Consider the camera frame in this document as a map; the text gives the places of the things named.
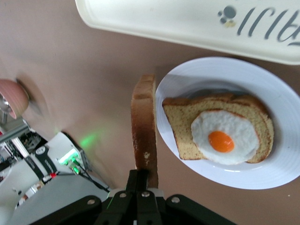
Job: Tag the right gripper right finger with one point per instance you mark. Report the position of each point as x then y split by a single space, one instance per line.
150 211

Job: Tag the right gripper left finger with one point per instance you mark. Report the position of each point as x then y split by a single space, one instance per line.
122 211

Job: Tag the brown bread slice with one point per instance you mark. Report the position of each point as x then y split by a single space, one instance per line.
182 126
144 122

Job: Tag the fried egg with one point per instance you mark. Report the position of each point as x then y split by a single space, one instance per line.
225 122

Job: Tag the white round plate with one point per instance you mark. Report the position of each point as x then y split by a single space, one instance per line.
234 77

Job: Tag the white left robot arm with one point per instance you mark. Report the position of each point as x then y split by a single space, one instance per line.
58 145

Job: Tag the brown table cover sheet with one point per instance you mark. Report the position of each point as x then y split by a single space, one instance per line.
70 82

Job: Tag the metal scoop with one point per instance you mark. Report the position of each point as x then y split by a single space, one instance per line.
4 104

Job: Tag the pink bowl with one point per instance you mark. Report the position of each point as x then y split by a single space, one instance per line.
14 91

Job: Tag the cream bear print tray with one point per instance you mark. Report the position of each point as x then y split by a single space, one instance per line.
164 21

